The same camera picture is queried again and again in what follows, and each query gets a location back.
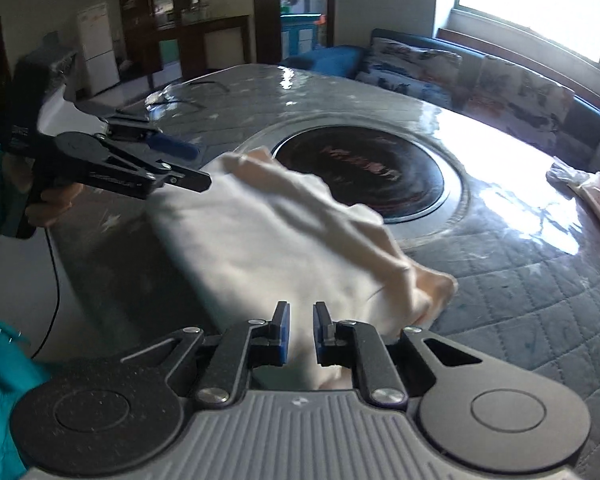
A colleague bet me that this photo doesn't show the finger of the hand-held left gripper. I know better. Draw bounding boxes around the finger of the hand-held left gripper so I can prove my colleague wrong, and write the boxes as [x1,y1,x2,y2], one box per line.
[74,100,202,161]
[94,141,214,200]

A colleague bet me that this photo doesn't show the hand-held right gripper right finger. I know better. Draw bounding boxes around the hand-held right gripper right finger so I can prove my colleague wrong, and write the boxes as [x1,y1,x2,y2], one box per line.
[313,301,485,407]

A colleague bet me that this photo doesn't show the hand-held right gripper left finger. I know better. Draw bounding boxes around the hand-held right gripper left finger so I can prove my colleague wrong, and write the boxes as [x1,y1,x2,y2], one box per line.
[121,301,292,408]

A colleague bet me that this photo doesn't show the white fleece sweater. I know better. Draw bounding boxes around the white fleece sweater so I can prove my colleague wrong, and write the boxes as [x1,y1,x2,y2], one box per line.
[147,146,459,392]

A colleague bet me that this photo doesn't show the person's left hand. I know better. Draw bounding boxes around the person's left hand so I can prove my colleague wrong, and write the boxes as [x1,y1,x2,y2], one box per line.
[4,154,84,229]

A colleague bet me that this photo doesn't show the white refrigerator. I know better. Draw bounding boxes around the white refrigerator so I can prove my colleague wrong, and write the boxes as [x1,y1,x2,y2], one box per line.
[76,2,121,97]

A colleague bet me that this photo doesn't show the dark wooden sideboard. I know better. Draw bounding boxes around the dark wooden sideboard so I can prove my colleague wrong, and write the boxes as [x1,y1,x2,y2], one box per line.
[151,14,254,86]

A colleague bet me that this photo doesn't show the dark wooden display cabinet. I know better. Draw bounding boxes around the dark wooden display cabinet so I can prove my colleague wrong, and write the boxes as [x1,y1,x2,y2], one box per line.
[116,0,208,79]

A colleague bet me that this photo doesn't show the round black table hob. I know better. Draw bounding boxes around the round black table hob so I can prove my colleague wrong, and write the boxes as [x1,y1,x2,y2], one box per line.
[235,114,472,242]

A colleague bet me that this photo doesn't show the teal cabinet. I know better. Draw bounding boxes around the teal cabinet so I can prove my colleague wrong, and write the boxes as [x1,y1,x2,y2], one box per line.
[279,9,329,54]

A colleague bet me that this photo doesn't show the blue sofa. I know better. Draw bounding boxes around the blue sofa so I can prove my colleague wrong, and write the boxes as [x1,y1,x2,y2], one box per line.
[277,27,600,137]

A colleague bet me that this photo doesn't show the star quilted table cover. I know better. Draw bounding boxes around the star quilted table cover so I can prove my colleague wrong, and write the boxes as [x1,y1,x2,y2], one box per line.
[37,62,600,480]

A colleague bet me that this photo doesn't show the butterfly print cushion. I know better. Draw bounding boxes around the butterfly print cushion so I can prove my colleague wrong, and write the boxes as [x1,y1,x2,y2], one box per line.
[354,36,464,109]
[459,54,577,134]

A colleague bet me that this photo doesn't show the person's teal jacket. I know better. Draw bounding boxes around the person's teal jacket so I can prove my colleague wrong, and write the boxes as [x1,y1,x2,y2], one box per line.
[0,314,54,480]

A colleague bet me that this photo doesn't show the white pink plastic bag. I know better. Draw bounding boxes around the white pink plastic bag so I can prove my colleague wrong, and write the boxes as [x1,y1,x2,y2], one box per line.
[545,156,600,239]

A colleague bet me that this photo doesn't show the thin black cable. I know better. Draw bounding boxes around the thin black cable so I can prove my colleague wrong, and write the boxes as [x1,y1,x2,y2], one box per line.
[187,78,230,94]

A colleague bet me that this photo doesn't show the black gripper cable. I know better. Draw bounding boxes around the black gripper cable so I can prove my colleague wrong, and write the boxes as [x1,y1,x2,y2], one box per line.
[29,229,62,361]

